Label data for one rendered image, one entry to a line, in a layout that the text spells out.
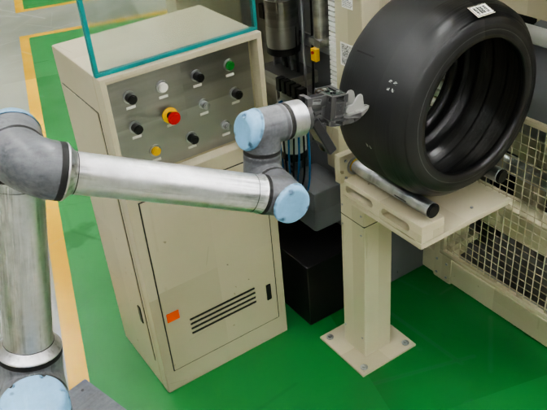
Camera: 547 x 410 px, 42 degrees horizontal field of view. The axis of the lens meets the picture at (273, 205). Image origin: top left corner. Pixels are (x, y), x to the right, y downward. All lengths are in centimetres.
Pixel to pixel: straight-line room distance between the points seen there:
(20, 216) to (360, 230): 129
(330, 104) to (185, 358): 133
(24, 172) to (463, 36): 109
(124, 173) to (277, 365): 158
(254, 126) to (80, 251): 215
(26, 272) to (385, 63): 99
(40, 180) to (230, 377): 162
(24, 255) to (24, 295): 10
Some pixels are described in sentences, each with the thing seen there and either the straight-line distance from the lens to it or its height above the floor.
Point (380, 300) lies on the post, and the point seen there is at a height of 25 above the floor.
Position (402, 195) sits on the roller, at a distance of 210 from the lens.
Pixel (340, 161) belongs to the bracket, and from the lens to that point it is 223.
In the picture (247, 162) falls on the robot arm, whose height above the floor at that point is 121.
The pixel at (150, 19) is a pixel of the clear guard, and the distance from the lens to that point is 216.
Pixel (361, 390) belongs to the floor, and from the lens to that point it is 276.
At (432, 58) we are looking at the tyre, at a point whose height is 136.
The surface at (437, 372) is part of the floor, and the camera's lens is 284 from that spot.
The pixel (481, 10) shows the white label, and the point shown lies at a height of 143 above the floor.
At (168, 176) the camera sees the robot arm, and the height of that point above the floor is 132.
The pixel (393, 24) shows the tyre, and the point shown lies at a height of 140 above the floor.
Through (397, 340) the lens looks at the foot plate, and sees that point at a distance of 293.
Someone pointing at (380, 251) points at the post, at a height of 48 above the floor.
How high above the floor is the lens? 204
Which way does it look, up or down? 33 degrees down
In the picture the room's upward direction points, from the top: 5 degrees counter-clockwise
